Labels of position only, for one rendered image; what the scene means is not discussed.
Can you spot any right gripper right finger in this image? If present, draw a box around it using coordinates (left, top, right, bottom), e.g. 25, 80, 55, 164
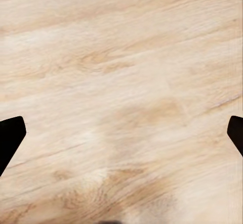
227, 115, 243, 156

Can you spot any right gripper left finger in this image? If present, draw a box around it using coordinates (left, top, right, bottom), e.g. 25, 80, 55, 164
0, 116, 26, 177

